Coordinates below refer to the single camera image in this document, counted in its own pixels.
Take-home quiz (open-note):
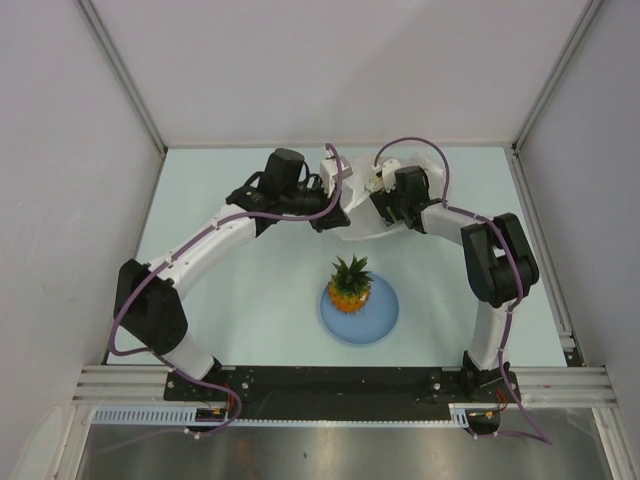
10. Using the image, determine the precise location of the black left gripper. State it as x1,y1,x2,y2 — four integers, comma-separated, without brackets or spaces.
280,175,350,233

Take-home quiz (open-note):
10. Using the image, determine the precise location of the white plastic bag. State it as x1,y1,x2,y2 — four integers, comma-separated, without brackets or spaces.
334,153,445,241

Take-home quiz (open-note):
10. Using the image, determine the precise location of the orange fake pineapple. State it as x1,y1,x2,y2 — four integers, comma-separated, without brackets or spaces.
328,255,373,314

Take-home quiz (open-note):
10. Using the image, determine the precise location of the blue plastic plate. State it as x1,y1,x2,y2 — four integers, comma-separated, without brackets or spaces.
319,274,399,345

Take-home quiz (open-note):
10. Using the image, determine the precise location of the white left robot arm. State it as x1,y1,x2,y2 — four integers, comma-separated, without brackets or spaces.
112,144,351,400

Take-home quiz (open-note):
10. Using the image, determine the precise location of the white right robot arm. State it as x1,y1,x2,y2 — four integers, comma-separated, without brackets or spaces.
371,166,539,401

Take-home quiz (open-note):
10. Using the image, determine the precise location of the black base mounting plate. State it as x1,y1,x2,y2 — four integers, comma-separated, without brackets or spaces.
163,364,521,422

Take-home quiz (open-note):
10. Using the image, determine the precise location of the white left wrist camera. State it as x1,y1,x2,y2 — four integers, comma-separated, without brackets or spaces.
319,156,353,197

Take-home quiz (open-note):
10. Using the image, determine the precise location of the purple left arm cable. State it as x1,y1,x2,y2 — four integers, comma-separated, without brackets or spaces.
109,143,345,401

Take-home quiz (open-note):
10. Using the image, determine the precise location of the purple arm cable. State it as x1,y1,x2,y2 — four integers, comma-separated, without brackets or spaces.
372,135,551,444
109,143,345,401

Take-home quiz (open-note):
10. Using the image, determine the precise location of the white slotted cable duct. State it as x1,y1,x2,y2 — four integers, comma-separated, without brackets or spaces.
92,405,469,430

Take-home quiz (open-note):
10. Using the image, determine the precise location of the aluminium frame rail front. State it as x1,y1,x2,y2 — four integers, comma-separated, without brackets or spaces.
72,365,168,405

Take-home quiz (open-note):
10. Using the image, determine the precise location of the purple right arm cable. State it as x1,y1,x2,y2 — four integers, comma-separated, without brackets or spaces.
372,135,551,444

